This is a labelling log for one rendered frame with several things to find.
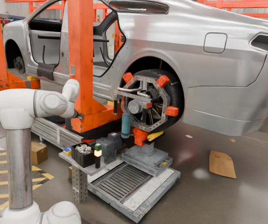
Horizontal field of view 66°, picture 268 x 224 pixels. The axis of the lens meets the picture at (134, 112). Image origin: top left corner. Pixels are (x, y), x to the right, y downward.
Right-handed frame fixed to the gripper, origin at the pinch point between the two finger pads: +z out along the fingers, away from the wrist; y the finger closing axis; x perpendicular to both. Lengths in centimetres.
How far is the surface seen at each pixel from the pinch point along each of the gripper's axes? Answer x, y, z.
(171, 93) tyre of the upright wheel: 63, 56, 15
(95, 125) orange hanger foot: -3.5, 2.0, 38.6
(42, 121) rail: -40, -71, 72
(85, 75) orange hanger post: 33.2, -21.0, 3.6
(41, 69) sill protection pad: 14, -147, 112
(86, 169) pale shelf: -31.1, 33.2, -12.3
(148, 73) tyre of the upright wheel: 69, 26, 19
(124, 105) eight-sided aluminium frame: 31, 17, 38
